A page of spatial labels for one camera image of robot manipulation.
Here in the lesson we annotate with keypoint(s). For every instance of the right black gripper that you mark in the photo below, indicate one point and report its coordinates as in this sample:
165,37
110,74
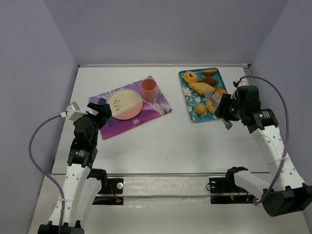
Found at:
224,107

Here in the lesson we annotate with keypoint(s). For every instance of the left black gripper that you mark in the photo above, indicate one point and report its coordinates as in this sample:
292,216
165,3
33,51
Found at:
102,112

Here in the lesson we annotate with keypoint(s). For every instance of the metal serving tongs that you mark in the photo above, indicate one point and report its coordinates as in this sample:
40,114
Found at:
215,99

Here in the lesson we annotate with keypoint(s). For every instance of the small round bread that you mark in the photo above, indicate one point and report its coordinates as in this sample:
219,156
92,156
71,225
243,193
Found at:
200,109

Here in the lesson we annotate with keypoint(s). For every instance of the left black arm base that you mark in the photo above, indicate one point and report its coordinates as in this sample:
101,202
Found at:
111,188

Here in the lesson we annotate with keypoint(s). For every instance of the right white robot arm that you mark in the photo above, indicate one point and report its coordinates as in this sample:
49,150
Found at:
287,192

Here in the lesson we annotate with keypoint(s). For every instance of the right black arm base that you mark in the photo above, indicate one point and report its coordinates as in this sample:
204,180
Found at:
223,190

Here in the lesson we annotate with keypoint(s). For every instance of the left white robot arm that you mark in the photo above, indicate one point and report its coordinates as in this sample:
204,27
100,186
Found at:
82,182

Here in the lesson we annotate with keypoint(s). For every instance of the long golden bread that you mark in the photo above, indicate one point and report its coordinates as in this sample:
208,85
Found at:
200,87

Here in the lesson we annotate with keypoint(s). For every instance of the brown bread wedge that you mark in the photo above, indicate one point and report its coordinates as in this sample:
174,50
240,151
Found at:
209,72

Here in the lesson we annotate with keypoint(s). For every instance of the blue plastic spoon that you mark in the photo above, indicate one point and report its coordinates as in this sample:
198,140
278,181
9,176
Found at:
102,101

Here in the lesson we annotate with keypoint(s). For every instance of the blue plastic fork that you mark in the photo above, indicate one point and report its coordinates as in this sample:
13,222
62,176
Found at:
110,121

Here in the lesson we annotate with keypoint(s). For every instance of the cream and pink plate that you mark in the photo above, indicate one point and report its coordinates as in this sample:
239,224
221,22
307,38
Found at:
125,104

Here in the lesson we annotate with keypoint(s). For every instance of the small glazed bun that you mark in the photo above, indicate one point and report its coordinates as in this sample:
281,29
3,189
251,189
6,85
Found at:
220,91

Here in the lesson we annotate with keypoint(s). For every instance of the large plain doughnut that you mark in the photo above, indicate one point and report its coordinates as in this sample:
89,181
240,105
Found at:
209,106

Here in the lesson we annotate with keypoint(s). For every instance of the dark chocolate pastry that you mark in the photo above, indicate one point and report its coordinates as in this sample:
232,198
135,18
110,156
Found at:
210,81

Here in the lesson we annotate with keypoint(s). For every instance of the pink plastic cup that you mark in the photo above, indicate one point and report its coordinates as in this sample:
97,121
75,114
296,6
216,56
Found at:
148,87

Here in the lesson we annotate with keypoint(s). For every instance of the teal floral tray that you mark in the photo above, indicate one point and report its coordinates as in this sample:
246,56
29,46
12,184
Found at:
192,98

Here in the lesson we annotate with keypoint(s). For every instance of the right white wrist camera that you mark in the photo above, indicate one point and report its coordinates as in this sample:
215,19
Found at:
240,82

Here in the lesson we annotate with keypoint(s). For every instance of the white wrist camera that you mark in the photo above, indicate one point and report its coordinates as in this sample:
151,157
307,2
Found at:
240,82
73,112

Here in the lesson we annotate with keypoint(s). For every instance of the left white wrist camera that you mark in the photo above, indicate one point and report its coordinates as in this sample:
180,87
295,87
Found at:
73,112

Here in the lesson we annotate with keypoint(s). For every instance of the glazed ring doughnut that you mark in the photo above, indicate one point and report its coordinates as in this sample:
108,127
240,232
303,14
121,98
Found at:
190,77

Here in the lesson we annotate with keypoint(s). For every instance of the metal mounting rail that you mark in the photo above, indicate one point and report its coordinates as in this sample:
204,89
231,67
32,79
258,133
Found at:
167,174

